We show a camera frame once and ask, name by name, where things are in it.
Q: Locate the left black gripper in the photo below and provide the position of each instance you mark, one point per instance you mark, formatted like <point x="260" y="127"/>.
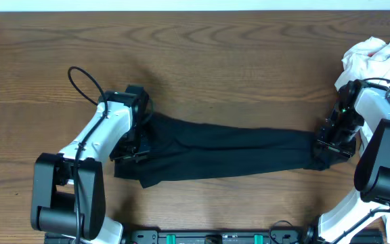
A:
<point x="129" y="156"/>

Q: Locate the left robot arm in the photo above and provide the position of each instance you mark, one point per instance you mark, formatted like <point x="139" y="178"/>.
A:
<point x="68" y="196"/>

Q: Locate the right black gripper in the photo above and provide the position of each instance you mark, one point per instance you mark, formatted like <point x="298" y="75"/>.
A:
<point x="347" y="151"/>

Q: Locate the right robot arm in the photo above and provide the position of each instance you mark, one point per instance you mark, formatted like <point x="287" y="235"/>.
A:
<point x="373" y="171"/>

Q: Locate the white t-shirt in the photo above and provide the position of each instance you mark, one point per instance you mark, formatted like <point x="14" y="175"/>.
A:
<point x="366" y="60"/>

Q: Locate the black polo shirt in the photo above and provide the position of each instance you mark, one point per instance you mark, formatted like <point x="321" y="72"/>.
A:
<point x="181" y="150"/>

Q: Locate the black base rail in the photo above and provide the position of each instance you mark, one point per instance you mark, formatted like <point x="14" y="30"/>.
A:
<point x="371" y="236"/>

